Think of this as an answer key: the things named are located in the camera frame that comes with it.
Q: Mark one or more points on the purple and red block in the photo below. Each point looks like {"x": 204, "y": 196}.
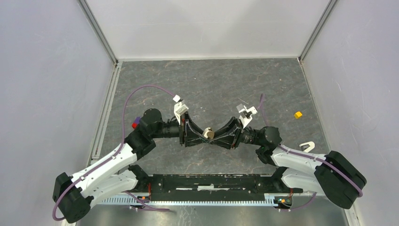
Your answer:
{"x": 136, "y": 122}

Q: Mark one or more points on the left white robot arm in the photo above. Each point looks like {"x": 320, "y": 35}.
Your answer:
{"x": 75, "y": 195}

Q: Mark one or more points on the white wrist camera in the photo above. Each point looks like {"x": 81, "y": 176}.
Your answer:
{"x": 180, "y": 108}
{"x": 246, "y": 114}

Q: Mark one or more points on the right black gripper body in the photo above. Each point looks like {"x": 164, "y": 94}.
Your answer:
{"x": 239, "y": 136}

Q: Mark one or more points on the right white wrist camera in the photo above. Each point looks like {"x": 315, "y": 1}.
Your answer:
{"x": 246, "y": 114}

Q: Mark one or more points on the yellow cube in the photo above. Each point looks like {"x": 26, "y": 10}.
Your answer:
{"x": 298, "y": 115}

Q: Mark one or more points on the white plastic hook piece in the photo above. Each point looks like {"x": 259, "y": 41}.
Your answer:
{"x": 307, "y": 146}

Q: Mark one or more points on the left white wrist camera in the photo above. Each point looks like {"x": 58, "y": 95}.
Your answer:
{"x": 180, "y": 108}

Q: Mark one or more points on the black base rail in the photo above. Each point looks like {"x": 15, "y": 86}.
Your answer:
{"x": 211, "y": 187}

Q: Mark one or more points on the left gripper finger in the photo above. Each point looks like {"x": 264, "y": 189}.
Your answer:
{"x": 194, "y": 142}
{"x": 193, "y": 131}

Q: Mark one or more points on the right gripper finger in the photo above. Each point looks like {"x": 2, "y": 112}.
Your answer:
{"x": 228, "y": 132}
{"x": 224, "y": 143}

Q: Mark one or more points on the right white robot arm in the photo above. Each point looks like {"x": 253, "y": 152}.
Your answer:
{"x": 329, "y": 174}

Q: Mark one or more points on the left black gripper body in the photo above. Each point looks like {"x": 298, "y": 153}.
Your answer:
{"x": 182, "y": 129}

